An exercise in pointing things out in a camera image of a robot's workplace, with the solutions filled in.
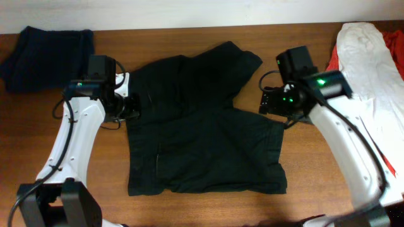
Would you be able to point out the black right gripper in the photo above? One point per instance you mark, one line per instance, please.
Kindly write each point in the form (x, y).
(266, 103)

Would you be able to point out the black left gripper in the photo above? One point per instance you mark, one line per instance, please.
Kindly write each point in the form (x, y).
(132, 107)

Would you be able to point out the black shorts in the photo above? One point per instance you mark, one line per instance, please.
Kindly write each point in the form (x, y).
(190, 138)

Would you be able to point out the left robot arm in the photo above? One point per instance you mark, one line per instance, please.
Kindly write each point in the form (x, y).
(59, 195)

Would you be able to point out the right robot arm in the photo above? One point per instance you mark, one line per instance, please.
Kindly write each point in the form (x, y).
(325, 100)

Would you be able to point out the folded navy blue garment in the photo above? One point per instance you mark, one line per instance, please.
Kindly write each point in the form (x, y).
(45, 60)

